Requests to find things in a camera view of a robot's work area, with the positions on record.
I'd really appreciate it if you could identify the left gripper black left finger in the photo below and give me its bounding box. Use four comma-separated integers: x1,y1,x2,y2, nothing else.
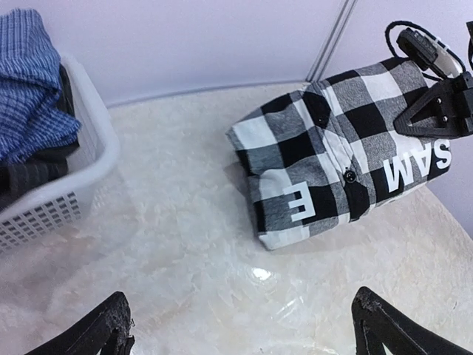
27,291,134,355

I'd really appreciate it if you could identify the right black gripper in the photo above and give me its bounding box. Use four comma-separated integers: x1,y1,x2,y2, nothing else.
395,72,472,139

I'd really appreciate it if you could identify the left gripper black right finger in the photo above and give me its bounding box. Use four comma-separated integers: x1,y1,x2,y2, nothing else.
351,286,471,354

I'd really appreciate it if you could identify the black white plaid shirt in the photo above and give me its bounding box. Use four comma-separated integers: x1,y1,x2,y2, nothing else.
227,58,452,250

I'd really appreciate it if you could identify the white plastic basket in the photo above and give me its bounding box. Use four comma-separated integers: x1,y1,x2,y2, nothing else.
1,55,119,255

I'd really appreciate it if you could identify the blue checkered shirt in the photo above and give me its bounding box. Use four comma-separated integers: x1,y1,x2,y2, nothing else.
1,9,81,163

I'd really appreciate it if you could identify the black camera cable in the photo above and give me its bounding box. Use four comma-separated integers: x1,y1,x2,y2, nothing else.
384,20,466,81

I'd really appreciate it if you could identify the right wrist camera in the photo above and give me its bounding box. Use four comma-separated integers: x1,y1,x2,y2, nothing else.
396,28,465,79

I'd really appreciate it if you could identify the right aluminium frame post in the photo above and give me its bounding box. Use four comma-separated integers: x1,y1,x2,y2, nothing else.
305,0,358,82

